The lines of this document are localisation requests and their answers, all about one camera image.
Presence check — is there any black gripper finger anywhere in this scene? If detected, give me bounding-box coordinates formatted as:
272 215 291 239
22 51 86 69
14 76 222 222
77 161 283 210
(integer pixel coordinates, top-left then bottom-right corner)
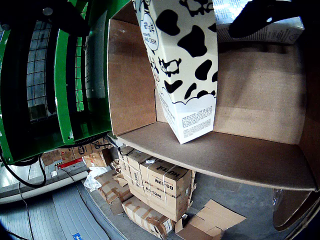
0 0 91 38
228 0 301 40

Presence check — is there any cow print carton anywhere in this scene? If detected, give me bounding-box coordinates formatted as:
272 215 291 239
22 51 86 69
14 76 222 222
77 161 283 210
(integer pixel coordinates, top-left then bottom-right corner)
133 0 219 145

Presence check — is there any tall grey white box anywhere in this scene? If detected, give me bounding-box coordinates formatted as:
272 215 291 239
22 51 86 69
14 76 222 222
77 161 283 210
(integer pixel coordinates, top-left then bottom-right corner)
212 0 305 46

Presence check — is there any brown cardboard mailer box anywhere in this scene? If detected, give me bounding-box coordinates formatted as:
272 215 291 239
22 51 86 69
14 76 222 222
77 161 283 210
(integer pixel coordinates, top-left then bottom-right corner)
107 0 320 232

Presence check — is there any flattened open cardboard box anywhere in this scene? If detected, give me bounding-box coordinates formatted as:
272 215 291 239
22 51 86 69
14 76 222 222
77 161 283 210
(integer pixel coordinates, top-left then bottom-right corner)
174 199 247 240

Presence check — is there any brown carton black logo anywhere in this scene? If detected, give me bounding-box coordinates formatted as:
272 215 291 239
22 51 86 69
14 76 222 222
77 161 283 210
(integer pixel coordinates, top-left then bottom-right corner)
71 144 94 161

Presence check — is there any brown carton red print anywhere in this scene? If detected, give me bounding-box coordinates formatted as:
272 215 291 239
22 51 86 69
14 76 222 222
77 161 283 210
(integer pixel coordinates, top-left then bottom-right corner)
83 153 107 168

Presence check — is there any red bar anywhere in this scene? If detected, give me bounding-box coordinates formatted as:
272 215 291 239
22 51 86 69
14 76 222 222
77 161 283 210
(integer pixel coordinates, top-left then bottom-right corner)
56 159 85 171

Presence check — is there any white plastic bag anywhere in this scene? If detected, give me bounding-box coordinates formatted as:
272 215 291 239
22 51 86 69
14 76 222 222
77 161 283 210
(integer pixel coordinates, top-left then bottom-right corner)
83 166 111 193

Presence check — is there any small taped brown carton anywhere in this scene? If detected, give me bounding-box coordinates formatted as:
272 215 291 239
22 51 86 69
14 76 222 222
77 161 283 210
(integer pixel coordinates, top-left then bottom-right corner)
96 171 133 203

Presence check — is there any brown BS-52M shipping carton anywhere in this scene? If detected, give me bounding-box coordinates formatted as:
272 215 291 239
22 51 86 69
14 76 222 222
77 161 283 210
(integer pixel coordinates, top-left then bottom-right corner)
127 178 192 222
139 159 193 201

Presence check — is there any brown carton with tape strips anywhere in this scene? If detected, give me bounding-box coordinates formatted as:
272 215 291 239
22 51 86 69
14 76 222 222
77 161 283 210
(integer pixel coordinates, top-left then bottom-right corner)
121 196 176 240

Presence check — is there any brown strapped carton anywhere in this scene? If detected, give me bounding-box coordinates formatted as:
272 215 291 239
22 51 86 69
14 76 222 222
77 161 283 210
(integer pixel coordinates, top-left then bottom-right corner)
117 146 156 191

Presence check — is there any black cable bundle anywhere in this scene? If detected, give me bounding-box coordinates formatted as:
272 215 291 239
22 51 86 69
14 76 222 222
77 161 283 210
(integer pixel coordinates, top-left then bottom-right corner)
0 147 48 188

